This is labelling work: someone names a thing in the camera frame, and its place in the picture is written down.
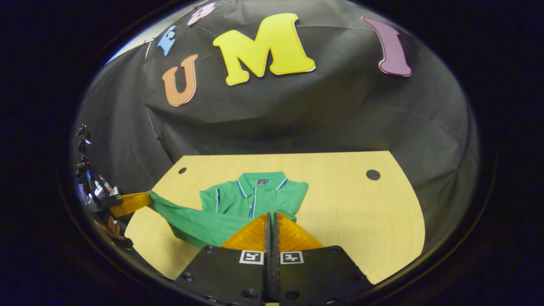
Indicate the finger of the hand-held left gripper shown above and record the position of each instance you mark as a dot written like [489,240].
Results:
[131,203]

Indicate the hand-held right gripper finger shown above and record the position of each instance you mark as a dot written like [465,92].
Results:
[267,238]
[275,238]

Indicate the green T-shirt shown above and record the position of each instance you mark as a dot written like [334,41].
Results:
[238,204]

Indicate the colourful desk clutter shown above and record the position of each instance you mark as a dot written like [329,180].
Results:
[100,187]

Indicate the black stand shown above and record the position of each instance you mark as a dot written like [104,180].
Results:
[83,144]

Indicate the black backdrop cloth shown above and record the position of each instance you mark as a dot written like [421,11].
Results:
[318,110]

